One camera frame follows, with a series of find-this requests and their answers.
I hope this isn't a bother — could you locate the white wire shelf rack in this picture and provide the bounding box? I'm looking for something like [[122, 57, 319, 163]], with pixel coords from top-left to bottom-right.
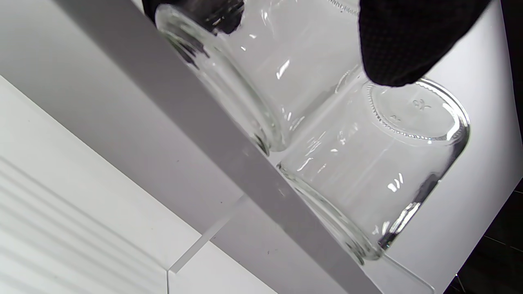
[[0, 0, 436, 294]]

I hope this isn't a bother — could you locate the person's left hand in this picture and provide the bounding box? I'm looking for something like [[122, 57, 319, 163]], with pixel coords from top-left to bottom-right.
[[359, 0, 491, 87]]

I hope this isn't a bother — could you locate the clear glass jar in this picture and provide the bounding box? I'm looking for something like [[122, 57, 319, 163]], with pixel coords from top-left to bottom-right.
[[276, 67, 470, 262], [154, 0, 364, 156]]

